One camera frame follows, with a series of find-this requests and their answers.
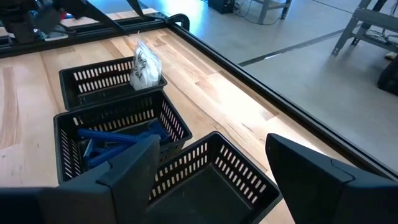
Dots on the clear bag of cotton pads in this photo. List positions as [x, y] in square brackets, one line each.
[146, 68]

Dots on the black floor box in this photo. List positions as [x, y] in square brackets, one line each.
[222, 6]

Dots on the grey metal table legs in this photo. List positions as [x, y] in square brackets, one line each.
[270, 6]

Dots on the grey metal stand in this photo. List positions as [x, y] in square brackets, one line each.
[373, 17]

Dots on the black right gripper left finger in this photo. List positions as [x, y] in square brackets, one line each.
[130, 180]

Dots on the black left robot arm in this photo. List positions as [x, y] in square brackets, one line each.
[18, 18]

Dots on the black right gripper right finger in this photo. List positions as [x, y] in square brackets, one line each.
[311, 193]

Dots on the black plastic basket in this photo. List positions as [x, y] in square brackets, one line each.
[202, 199]
[93, 99]
[174, 124]

